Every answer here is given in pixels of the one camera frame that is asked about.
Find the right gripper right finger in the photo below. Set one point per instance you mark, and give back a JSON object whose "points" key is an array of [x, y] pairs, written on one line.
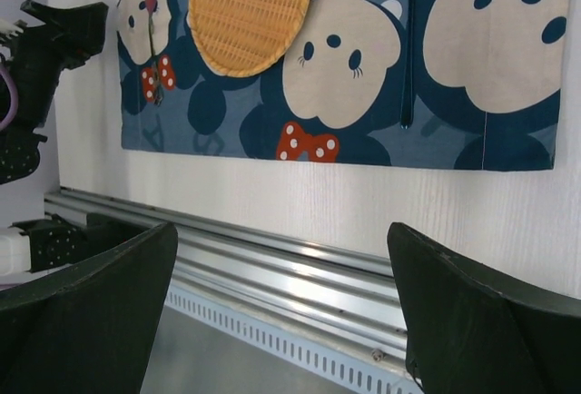
{"points": [[473, 329]]}

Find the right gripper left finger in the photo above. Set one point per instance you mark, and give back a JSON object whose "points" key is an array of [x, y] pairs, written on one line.
{"points": [[90, 327]]}

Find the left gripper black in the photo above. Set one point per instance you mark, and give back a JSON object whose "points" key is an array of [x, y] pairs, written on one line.
{"points": [[66, 39]]}

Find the iridescent pink fork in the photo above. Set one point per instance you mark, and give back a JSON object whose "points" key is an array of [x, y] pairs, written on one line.
{"points": [[150, 6]]}

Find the round woven bamboo plate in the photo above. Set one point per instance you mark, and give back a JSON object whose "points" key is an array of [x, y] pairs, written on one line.
{"points": [[242, 38]]}

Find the blue cartoon placemat cloth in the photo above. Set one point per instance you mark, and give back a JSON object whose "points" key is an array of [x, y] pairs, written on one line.
{"points": [[438, 84]]}

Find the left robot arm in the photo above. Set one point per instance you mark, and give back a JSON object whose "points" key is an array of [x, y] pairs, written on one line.
{"points": [[33, 244]]}

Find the aluminium rail frame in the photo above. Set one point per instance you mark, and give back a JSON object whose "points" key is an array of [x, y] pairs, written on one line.
{"points": [[345, 293]]}

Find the slotted cable duct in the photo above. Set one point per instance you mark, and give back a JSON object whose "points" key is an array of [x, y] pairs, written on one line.
{"points": [[336, 366]]}

